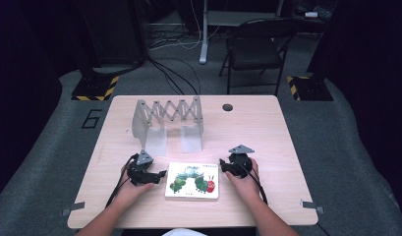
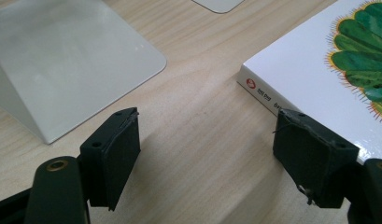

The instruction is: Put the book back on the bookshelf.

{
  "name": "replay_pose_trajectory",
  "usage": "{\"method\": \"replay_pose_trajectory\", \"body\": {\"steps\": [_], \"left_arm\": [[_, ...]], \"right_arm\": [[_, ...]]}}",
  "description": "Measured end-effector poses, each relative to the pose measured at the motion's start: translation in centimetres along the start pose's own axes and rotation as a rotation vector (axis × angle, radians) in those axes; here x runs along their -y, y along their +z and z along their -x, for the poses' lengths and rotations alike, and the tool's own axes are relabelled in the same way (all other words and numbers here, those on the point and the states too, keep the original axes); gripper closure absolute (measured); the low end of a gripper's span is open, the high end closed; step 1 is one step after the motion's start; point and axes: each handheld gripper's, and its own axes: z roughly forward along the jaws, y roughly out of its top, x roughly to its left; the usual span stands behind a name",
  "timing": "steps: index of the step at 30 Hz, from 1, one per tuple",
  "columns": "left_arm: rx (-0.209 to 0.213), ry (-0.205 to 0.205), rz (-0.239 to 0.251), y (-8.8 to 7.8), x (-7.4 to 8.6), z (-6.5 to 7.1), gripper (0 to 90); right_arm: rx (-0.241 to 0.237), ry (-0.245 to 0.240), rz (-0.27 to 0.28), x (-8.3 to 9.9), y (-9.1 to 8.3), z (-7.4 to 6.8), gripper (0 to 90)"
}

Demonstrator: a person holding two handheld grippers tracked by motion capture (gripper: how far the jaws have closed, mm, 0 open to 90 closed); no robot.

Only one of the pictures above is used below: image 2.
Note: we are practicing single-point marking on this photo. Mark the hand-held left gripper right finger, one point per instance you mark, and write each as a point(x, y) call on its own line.
point(313, 155)

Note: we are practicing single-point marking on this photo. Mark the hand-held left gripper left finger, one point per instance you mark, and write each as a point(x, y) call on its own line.
point(117, 155)

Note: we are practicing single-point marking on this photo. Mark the white caterpillar picture book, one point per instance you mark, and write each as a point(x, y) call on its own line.
point(297, 62)

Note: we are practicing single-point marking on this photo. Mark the white expandable book rack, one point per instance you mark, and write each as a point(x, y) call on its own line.
point(70, 62)

